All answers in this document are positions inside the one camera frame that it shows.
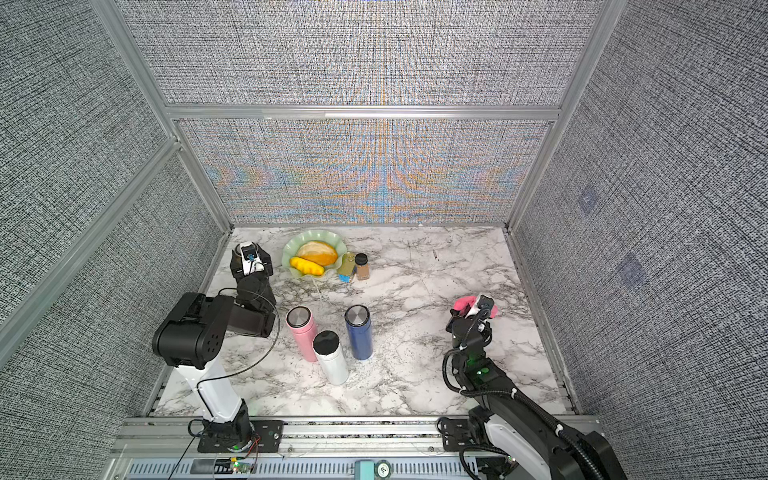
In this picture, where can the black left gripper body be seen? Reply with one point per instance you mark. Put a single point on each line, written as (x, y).
(266, 272)

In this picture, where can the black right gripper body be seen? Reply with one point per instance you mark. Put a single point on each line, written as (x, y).
(457, 323)

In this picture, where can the pink cloth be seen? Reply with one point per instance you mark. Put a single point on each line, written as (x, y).
(463, 304)

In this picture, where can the blue thermos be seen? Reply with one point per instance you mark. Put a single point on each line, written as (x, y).
(359, 327)

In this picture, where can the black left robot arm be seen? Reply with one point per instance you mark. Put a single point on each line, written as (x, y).
(191, 337)

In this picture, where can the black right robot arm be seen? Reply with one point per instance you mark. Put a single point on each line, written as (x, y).
(507, 421)

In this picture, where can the pink thermos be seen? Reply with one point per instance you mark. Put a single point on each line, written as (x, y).
(302, 325)

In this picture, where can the white thermos black lid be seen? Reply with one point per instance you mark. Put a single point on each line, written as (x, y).
(329, 354)

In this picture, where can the green scalloped plate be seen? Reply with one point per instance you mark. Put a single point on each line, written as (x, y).
(292, 247)

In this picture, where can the yellow banana toy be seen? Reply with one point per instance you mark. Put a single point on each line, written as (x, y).
(307, 267)

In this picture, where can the orange bread bun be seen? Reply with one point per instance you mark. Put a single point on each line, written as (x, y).
(318, 252)

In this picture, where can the small brown spice jar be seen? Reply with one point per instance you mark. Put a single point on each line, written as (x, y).
(362, 267)

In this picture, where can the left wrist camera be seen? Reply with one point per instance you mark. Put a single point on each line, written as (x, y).
(250, 258)

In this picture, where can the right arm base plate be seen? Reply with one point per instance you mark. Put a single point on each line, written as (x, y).
(457, 433)

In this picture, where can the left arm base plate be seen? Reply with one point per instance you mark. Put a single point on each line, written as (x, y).
(261, 436)

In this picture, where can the aluminium front rail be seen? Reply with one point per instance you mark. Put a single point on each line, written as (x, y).
(335, 447)

